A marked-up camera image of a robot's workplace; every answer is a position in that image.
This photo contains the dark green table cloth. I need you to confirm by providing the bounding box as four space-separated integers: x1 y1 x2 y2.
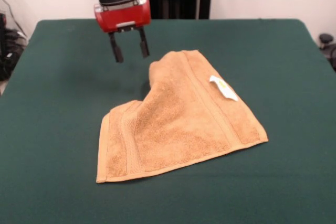
0 18 336 224

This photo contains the thin dark cable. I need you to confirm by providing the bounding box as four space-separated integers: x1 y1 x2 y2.
0 0 27 37

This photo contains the tan terry towel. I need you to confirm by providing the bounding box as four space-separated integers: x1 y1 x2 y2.
96 49 269 184

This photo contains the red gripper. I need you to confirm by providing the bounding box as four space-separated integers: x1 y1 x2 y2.
93 0 152 63

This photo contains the black equipment pile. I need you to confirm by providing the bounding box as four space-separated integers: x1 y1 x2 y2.
0 13 28 82

